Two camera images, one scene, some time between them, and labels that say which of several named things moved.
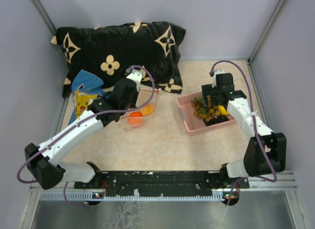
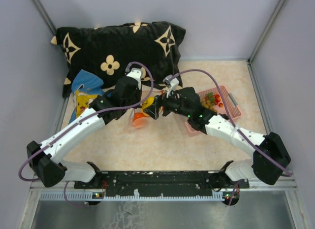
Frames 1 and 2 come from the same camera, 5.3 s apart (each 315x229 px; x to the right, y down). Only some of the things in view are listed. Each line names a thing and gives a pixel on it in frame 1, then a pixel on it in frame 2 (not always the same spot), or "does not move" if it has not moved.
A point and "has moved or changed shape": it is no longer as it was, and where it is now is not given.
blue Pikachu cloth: [85, 87] does not move
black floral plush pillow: [110, 50] does not move
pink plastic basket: [192, 124] has moved or changed shape
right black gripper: [208, 89] to [160, 101]
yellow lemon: [222, 110] to [148, 102]
